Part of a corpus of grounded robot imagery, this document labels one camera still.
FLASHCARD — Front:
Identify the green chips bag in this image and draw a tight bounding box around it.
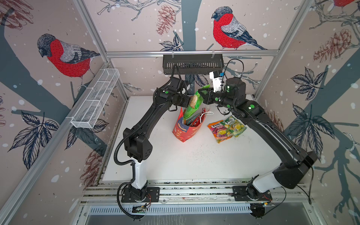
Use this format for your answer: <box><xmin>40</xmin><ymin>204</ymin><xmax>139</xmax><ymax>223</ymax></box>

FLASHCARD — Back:
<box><xmin>183</xmin><ymin>84</ymin><xmax>211</xmax><ymax>120</ymax></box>

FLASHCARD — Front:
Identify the red paper gift bag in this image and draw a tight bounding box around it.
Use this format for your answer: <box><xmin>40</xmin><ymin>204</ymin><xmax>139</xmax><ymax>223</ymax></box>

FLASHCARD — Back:
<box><xmin>172</xmin><ymin>108</ymin><xmax>214</xmax><ymax>143</ymax></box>

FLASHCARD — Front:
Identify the orange candy snack packet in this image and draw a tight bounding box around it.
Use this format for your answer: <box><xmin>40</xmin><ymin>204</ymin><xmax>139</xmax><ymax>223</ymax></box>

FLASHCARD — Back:
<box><xmin>207</xmin><ymin>120</ymin><xmax>233</xmax><ymax>143</ymax></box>

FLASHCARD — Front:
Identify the green yellow candy packet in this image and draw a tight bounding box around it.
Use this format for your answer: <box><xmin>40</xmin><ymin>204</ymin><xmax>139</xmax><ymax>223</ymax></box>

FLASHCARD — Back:
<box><xmin>222</xmin><ymin>116</ymin><xmax>247</xmax><ymax>137</ymax></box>

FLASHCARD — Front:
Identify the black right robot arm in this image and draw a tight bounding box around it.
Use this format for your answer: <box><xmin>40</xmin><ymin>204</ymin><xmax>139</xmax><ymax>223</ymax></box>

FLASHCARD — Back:
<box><xmin>198</xmin><ymin>77</ymin><xmax>317</xmax><ymax>199</ymax></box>

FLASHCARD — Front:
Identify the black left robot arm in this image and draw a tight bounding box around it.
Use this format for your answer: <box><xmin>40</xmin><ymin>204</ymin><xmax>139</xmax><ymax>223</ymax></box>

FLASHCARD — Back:
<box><xmin>123</xmin><ymin>77</ymin><xmax>190</xmax><ymax>199</ymax></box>

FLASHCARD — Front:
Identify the red snack bag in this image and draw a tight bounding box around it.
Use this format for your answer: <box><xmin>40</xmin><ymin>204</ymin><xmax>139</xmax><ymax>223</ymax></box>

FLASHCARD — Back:
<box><xmin>190</xmin><ymin>112</ymin><xmax>206</xmax><ymax>127</ymax></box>

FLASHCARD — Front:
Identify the black hanging basket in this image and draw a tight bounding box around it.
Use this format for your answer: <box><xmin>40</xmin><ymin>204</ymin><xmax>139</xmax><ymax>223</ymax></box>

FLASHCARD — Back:
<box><xmin>163</xmin><ymin>54</ymin><xmax>224</xmax><ymax>75</ymax></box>

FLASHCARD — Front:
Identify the horizontal aluminium frame bar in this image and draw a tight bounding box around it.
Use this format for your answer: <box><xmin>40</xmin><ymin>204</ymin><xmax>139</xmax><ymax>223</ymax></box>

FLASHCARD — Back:
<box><xmin>106</xmin><ymin>50</ymin><xmax>280</xmax><ymax>59</ymax></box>

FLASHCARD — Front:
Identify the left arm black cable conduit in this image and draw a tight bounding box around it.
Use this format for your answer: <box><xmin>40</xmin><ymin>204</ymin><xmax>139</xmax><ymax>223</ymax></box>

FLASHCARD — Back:
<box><xmin>113</xmin><ymin>123</ymin><xmax>147</xmax><ymax>220</ymax></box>

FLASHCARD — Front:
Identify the white wire mesh shelf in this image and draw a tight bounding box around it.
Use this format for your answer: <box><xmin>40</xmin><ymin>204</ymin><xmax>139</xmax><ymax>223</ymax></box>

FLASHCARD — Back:
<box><xmin>71</xmin><ymin>68</ymin><xmax>120</xmax><ymax>129</ymax></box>

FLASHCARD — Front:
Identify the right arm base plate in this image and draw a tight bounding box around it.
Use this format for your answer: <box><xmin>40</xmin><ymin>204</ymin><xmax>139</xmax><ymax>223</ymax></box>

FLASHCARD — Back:
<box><xmin>232</xmin><ymin>186</ymin><xmax>272</xmax><ymax>202</ymax></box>

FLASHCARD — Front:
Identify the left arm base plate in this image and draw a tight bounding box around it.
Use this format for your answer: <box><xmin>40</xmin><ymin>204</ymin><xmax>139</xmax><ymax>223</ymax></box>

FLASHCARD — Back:
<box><xmin>121</xmin><ymin>186</ymin><xmax>160</xmax><ymax>203</ymax></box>

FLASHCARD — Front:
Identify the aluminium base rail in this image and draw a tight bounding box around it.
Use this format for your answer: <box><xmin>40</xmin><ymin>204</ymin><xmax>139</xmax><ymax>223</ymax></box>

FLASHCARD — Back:
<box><xmin>76</xmin><ymin>181</ymin><xmax>315</xmax><ymax>219</ymax></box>

